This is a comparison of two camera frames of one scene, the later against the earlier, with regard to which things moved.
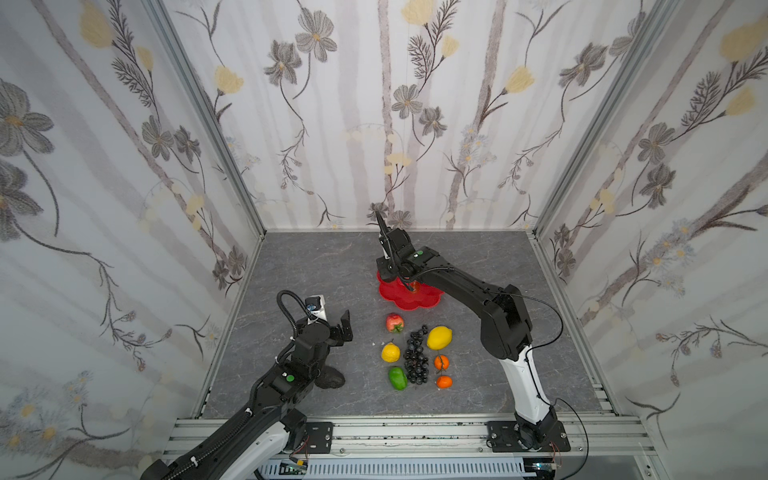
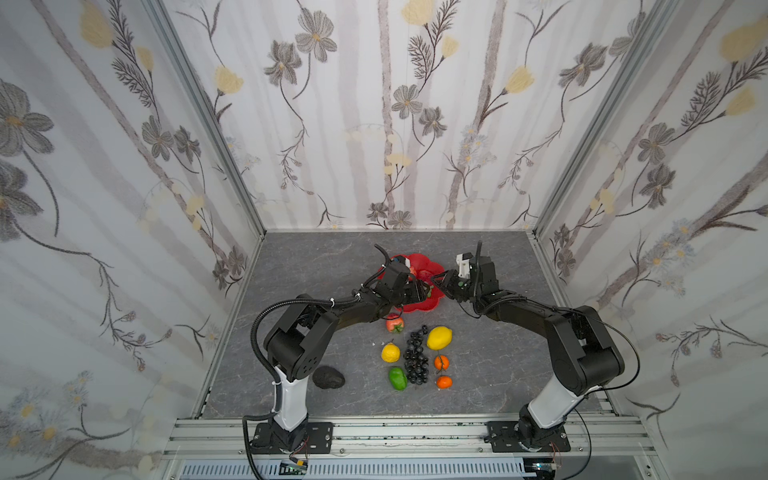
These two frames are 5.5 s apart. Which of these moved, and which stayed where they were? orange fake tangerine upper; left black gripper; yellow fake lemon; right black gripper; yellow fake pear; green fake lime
Moved: left black gripper; right black gripper
Stayed: green fake lime; yellow fake lemon; yellow fake pear; orange fake tangerine upper
